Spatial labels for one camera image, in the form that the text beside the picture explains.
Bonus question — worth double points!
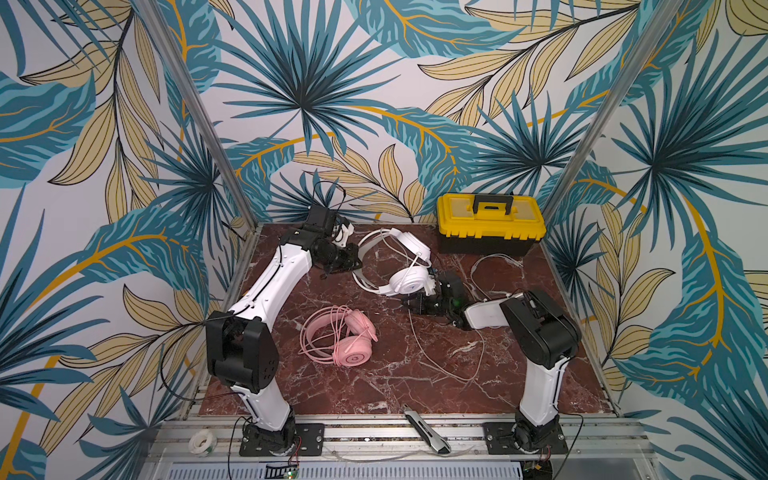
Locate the white grey headphones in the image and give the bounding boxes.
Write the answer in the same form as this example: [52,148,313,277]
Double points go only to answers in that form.
[353,228,436,297]

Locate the white headphone cable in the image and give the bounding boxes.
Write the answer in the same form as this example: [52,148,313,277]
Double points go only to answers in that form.
[407,251,541,385]

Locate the pink headphones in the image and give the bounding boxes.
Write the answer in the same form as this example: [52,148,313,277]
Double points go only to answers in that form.
[299,305,378,367]

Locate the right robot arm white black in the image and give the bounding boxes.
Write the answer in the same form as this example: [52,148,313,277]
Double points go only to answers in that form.
[402,273,581,442]

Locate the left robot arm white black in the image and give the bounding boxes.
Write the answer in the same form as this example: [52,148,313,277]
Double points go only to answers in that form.
[205,230,362,432]

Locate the yellow black toolbox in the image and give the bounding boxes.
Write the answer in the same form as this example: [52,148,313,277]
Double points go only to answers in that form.
[437,193,547,258]

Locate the grey utility knife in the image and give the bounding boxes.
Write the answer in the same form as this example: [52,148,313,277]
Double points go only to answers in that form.
[403,405,452,456]

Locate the white tape roll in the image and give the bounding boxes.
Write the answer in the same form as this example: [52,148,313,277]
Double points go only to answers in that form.
[188,429,218,457]

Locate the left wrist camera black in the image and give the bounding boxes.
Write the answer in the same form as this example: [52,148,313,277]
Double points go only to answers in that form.
[303,205,354,247]

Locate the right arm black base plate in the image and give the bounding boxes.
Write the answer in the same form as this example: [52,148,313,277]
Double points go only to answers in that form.
[482,418,568,455]

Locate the aluminium front rail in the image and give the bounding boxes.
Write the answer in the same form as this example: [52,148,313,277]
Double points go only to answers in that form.
[139,414,662,479]

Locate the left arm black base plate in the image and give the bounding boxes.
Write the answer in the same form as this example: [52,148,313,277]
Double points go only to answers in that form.
[239,423,325,458]

